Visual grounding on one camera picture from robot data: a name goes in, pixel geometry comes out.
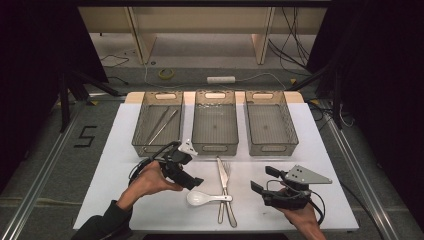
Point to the aluminium floor rail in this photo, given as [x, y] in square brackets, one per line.
[40, 180]
[360, 173]

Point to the grey clear plastic bin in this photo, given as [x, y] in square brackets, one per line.
[160, 125]
[270, 125]
[215, 125]

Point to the light wooden desk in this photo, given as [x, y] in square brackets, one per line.
[200, 20]

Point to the black metal stand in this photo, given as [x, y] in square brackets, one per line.
[64, 100]
[337, 100]

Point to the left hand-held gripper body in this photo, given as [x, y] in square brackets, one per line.
[173, 166]

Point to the wooden table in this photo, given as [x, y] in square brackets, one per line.
[133, 97]

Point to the person's right hand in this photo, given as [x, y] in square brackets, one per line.
[300, 217]

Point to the white ceramic spoon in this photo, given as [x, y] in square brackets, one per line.
[196, 199]

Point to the white table board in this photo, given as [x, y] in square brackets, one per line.
[186, 216]

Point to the yellow tape roll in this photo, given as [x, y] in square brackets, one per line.
[166, 78]

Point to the person's left hand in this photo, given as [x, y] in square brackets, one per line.
[150, 181]

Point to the metal fork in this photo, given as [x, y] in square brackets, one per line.
[228, 168]

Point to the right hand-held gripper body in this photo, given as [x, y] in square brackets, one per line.
[286, 199]

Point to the white power strip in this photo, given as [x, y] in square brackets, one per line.
[221, 79]

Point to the black curtain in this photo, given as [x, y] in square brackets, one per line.
[30, 66]
[383, 83]

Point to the metal table knife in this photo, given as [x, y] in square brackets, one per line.
[222, 175]

